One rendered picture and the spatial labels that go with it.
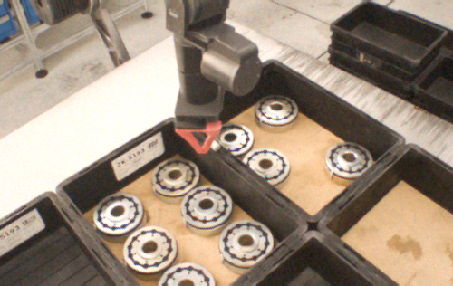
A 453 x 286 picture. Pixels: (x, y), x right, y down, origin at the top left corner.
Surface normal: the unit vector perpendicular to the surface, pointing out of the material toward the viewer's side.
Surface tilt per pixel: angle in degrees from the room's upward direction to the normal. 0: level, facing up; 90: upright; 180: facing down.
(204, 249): 0
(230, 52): 82
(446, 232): 0
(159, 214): 0
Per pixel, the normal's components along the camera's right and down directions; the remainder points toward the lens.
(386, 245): -0.04, -0.70
